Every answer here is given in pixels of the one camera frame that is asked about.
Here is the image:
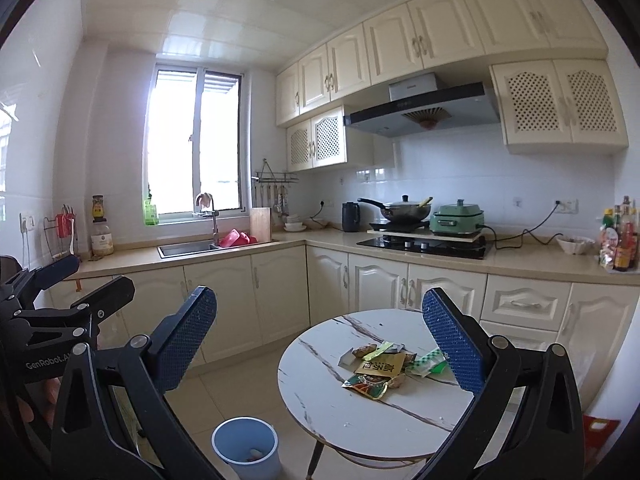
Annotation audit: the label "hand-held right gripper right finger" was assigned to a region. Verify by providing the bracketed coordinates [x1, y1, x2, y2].
[421, 287, 586, 480]

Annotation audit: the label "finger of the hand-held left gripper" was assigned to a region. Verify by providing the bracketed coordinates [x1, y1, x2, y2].
[0, 255, 81, 311]
[10, 276, 136, 348]

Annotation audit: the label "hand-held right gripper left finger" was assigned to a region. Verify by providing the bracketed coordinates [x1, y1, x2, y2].
[50, 286, 217, 480]

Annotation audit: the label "blue plastic bin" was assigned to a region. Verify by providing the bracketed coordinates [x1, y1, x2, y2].
[211, 417, 282, 480]

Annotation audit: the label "person's left hand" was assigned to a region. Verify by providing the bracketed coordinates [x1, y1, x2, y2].
[15, 379, 62, 426]

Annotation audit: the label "green white striped wrapper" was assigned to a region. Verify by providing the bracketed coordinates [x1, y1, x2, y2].
[405, 349, 448, 376]

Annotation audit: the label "large labelled glass jar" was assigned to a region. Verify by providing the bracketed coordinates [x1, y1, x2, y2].
[91, 220, 115, 257]

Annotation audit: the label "yellow green sachet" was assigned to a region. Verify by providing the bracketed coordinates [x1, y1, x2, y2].
[362, 341, 405, 359]

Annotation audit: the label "gold foil packet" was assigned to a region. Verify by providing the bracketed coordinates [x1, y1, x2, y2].
[354, 351, 408, 376]

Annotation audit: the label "steel kitchen sink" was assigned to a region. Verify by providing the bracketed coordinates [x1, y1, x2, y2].
[157, 240, 223, 259]

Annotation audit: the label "colourful snack packet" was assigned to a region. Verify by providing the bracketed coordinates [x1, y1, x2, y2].
[341, 374, 392, 401]

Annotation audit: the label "black glass gas stove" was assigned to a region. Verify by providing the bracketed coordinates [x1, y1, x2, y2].
[356, 236, 488, 261]

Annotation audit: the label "cream base cabinets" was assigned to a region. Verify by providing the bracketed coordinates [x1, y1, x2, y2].
[50, 242, 640, 411]

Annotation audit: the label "long wooden board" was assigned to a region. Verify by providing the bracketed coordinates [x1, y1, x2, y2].
[366, 230, 483, 243]

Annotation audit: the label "red plastic basin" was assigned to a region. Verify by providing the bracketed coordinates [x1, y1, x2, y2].
[219, 229, 258, 249]

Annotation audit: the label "steel faucet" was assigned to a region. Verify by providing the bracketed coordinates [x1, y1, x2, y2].
[195, 192, 221, 248]

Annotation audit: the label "green electric cooking pot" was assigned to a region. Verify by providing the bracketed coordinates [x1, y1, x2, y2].
[431, 200, 487, 237]

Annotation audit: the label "black induction cooker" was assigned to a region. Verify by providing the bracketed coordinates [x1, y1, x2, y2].
[369, 220, 432, 232]

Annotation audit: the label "wooden cutting board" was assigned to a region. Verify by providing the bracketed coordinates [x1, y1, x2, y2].
[250, 207, 273, 243]

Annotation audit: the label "round marble table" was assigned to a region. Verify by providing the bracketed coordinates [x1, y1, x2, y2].
[277, 308, 506, 476]

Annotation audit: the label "black wok with lid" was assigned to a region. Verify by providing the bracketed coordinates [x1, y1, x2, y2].
[357, 195, 434, 223]

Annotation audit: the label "white ceramic bowl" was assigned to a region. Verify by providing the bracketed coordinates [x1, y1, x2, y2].
[556, 235, 596, 256]

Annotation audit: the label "sliding kitchen window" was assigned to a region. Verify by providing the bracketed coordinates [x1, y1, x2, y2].
[145, 64, 247, 221]

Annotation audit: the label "black electric kettle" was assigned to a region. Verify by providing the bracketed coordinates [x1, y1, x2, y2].
[342, 201, 362, 233]

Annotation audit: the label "red cardboard box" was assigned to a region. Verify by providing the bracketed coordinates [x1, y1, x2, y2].
[582, 415, 622, 467]

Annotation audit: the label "hanging utensil rack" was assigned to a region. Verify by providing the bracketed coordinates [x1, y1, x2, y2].
[251, 158, 300, 211]

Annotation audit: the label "group of condiment bottles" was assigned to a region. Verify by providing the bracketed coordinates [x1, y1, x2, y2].
[597, 196, 640, 273]

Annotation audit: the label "black range hood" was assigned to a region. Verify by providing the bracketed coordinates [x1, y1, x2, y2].
[344, 72, 501, 138]

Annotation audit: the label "small cream lattice cabinet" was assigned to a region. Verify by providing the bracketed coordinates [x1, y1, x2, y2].
[286, 106, 396, 173]

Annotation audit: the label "wide cream lattice cabinet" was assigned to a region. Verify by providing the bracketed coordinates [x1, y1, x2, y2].
[490, 59, 630, 155]

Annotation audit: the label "wire knife rack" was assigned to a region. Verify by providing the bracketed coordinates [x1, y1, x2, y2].
[42, 204, 80, 261]

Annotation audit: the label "black power cable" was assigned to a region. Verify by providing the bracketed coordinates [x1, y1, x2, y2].
[482, 203, 566, 251]

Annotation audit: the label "cream upper wall cabinets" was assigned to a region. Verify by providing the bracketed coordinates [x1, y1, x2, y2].
[275, 0, 608, 128]

